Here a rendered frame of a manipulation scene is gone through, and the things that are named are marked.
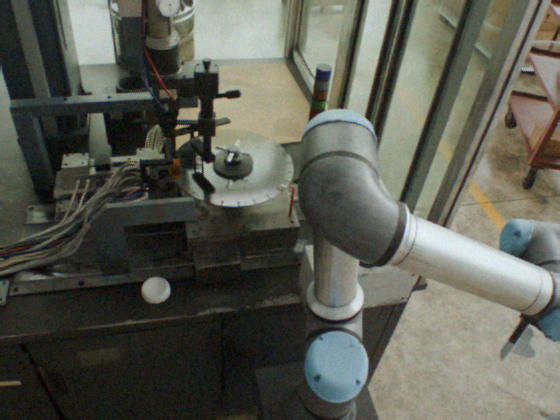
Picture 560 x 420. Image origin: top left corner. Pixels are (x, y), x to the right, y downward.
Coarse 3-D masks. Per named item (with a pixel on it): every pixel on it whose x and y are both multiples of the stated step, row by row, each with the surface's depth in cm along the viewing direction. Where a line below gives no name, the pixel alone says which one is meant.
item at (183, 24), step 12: (180, 0) 180; (192, 0) 177; (180, 12) 177; (192, 12) 171; (120, 24) 166; (144, 24) 162; (180, 24) 168; (192, 24) 174; (120, 36) 170; (180, 36) 171; (192, 36) 178; (120, 48) 174; (180, 48) 174; (192, 48) 181; (120, 60) 178; (132, 60) 173; (180, 60) 177; (192, 60) 184; (132, 72) 182
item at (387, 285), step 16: (304, 256) 120; (304, 272) 121; (368, 272) 115; (384, 272) 116; (400, 272) 118; (304, 288) 123; (368, 288) 119; (384, 288) 121; (400, 288) 123; (304, 304) 124; (368, 304) 125
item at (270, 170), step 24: (216, 144) 138; (240, 144) 139; (264, 144) 140; (192, 168) 129; (264, 168) 132; (288, 168) 133; (192, 192) 122; (216, 192) 123; (240, 192) 124; (264, 192) 125
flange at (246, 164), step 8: (224, 152) 134; (216, 160) 131; (224, 160) 130; (232, 160) 129; (240, 160) 130; (248, 160) 132; (216, 168) 129; (224, 168) 129; (232, 168) 129; (240, 168) 129; (248, 168) 130; (232, 176) 128; (240, 176) 128
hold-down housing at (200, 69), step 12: (204, 60) 106; (204, 72) 107; (216, 72) 107; (204, 84) 108; (216, 84) 108; (204, 96) 111; (204, 108) 114; (204, 120) 115; (216, 120) 119; (204, 132) 118
